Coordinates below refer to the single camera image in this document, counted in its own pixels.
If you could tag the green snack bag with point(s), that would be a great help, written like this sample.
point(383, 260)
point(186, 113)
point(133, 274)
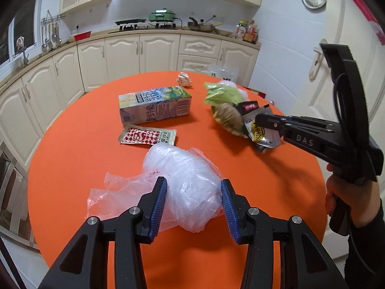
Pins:
point(222, 94)

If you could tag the large clear plastic bag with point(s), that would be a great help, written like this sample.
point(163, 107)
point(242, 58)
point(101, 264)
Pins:
point(186, 180)

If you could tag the clear rice bag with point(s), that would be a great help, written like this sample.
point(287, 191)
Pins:
point(224, 72)

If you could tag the green electric pot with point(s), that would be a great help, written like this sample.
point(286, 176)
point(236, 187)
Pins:
point(162, 15)

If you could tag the white chair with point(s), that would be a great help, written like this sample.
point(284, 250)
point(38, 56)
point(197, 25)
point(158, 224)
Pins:
point(12, 195)

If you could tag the milk carton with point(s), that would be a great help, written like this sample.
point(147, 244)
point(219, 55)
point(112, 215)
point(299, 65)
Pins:
point(156, 105)

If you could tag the person's right forearm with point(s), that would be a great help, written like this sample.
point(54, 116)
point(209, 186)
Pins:
point(367, 253)

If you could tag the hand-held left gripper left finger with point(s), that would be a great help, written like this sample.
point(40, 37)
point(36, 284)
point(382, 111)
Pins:
point(158, 210)

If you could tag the red tray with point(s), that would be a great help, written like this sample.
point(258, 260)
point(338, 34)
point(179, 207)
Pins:
point(82, 36)

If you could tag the person's right hand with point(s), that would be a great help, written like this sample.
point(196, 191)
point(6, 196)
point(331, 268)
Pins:
point(367, 201)

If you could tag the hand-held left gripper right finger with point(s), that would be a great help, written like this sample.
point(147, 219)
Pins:
point(230, 213)

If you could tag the window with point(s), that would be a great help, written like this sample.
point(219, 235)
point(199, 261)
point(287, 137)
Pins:
point(21, 27)

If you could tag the red checkered sachet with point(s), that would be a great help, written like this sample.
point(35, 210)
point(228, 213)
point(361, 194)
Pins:
point(141, 135)

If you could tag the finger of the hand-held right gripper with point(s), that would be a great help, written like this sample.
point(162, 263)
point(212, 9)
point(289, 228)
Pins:
point(312, 123)
point(269, 123)

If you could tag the white door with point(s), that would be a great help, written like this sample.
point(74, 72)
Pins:
point(340, 30)

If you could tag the crumpled paper ball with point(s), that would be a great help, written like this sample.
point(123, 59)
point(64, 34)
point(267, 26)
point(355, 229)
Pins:
point(184, 79)

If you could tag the yellow printed snack bag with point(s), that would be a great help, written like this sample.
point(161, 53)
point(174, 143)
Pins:
point(228, 117)

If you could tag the small clear plastic bag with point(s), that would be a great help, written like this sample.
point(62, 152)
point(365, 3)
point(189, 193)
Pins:
point(230, 83)

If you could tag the frying pan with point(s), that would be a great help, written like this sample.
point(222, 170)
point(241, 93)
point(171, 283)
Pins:
point(204, 26)

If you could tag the cluster of condiment bottles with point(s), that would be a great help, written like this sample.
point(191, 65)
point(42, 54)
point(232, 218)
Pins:
point(248, 31)

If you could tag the red door sticker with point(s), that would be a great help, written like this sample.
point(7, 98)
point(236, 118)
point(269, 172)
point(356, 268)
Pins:
point(368, 18)

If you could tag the yellow and silver snack packet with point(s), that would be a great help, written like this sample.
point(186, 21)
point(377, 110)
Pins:
point(261, 135)

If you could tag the black griddle pan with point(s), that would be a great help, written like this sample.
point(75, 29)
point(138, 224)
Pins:
point(129, 22)

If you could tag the gas hob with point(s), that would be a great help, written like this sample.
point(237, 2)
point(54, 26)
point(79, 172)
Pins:
point(150, 27)

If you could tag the utensil rack with ladles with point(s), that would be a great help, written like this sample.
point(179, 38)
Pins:
point(51, 33)

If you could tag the red bag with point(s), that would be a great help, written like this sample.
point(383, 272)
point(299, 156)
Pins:
point(258, 91)

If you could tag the cream base cabinets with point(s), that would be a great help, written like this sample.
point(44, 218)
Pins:
point(120, 57)

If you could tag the kitchen faucet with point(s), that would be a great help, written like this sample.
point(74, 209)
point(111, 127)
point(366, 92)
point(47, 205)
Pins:
point(24, 54)

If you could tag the black and pink packet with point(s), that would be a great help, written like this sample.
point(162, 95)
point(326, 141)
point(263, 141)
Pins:
point(249, 106)

